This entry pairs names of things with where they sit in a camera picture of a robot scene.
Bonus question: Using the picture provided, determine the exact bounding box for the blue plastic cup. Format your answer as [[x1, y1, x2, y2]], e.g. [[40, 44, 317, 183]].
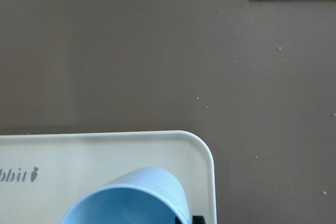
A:
[[61, 167, 192, 223]]

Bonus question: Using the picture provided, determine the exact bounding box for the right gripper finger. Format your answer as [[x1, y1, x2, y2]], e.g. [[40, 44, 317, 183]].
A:
[[192, 215, 205, 224]]

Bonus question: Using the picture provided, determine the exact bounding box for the cream serving tray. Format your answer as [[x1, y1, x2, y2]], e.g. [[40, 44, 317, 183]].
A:
[[1, 130, 217, 223]]

